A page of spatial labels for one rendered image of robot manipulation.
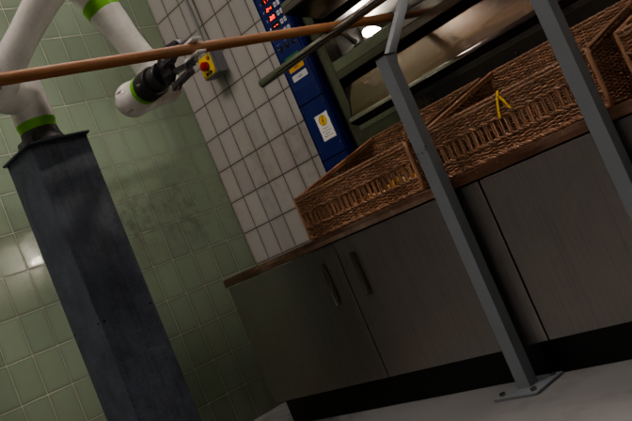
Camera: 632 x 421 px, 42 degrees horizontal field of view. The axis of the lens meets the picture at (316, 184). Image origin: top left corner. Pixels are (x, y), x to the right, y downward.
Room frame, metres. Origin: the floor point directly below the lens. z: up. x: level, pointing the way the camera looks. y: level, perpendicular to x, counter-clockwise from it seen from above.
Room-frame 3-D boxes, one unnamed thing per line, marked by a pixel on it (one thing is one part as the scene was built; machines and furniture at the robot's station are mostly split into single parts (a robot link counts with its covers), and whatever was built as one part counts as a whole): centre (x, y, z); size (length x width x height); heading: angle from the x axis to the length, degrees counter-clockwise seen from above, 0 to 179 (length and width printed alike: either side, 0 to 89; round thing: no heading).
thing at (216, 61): (3.51, 0.21, 1.46); 0.10 x 0.07 x 0.10; 44
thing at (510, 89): (2.27, -0.68, 0.72); 0.56 x 0.49 x 0.28; 45
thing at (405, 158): (2.69, -0.27, 0.72); 0.56 x 0.49 x 0.28; 42
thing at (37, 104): (2.65, 0.77, 1.36); 0.16 x 0.13 x 0.19; 166
